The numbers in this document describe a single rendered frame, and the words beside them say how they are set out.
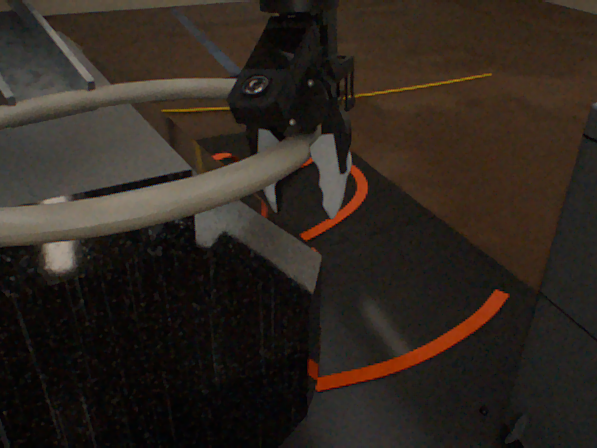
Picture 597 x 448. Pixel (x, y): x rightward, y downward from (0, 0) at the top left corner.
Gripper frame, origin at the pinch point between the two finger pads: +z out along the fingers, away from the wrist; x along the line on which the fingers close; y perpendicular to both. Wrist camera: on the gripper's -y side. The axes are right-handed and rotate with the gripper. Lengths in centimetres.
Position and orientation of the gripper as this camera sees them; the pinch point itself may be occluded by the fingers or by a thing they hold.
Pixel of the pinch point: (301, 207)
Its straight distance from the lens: 58.4
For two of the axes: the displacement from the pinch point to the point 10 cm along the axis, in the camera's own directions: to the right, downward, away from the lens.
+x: -9.2, -1.2, 3.7
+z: 0.6, 9.0, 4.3
